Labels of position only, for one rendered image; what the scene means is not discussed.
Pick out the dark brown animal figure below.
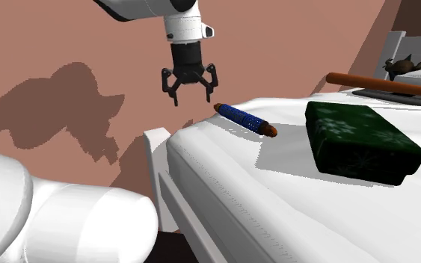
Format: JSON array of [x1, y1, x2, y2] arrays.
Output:
[[382, 53, 421, 82]]

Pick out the white bed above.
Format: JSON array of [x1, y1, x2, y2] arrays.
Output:
[[143, 30, 421, 263]]

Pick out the blue rolling pin brown handles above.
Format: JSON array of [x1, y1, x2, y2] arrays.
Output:
[[213, 102, 279, 138]]

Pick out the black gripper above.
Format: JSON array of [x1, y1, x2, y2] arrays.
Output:
[[161, 40, 219, 108]]

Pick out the dark green patterned box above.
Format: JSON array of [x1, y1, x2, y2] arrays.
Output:
[[304, 100, 421, 187]]

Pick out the long orange wooden rod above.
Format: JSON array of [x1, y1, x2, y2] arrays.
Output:
[[325, 72, 421, 99]]

